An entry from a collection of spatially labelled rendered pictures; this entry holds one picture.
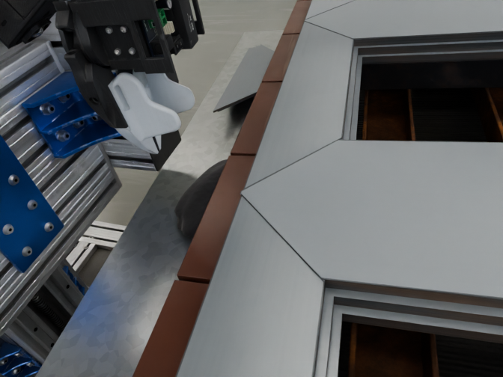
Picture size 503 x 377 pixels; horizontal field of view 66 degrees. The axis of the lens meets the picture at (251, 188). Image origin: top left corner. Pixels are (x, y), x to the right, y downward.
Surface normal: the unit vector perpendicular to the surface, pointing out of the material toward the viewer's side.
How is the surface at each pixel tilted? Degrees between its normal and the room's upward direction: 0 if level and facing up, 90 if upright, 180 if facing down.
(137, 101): 93
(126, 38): 90
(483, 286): 0
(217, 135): 0
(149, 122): 93
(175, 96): 87
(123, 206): 0
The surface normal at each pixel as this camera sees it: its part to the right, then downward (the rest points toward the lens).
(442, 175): -0.15, -0.73
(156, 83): -0.18, 0.64
